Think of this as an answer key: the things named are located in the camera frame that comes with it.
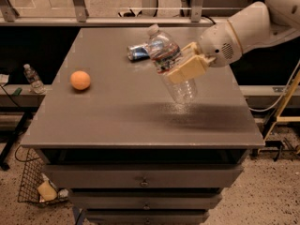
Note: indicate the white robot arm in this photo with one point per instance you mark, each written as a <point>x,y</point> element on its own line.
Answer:
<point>262,24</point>

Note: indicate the yellow stand frame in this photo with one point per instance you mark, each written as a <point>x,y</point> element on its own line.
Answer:
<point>277,116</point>

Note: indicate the yellow sponge in basket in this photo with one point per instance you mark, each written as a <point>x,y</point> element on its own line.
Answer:
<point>46,191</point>

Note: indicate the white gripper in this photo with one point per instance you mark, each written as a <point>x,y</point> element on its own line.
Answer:
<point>217,46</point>

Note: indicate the black wire basket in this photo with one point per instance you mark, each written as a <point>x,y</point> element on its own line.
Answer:
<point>31,179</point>

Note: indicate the clear plastic water bottle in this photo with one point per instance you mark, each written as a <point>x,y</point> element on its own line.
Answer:
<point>166,54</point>

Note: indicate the small background water bottle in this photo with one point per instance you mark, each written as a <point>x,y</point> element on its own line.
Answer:
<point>32,77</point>

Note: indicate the orange ball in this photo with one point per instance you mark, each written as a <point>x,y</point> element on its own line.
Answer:
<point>80,80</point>

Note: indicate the metal frame rail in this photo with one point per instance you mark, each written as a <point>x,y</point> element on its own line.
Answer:
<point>98,13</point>

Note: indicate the crushed blue soda can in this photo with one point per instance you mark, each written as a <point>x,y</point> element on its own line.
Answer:
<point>137,52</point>

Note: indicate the grey drawer cabinet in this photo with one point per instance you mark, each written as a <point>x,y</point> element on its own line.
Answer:
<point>125,151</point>

